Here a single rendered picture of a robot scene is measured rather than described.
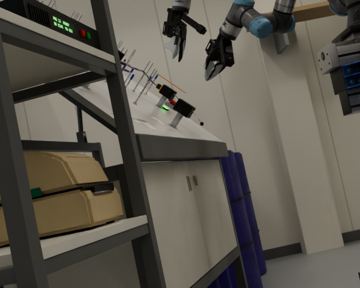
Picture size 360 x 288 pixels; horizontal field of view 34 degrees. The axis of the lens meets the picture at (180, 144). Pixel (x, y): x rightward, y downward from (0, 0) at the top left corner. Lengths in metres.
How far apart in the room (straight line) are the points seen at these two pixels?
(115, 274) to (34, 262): 0.66
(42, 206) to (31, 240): 0.33
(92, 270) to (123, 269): 0.09
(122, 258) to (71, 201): 0.37
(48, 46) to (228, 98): 3.72
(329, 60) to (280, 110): 2.45
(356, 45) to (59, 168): 1.39
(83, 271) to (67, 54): 0.64
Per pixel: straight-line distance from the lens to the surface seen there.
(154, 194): 1.66
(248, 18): 2.21
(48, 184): 1.25
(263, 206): 4.79
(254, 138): 4.79
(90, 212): 1.22
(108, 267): 1.58
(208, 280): 2.05
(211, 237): 2.21
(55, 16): 1.28
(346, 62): 2.28
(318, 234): 4.72
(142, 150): 1.52
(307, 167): 4.69
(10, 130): 0.95
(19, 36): 1.06
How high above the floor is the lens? 0.71
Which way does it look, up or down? 4 degrees up
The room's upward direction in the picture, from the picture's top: 12 degrees counter-clockwise
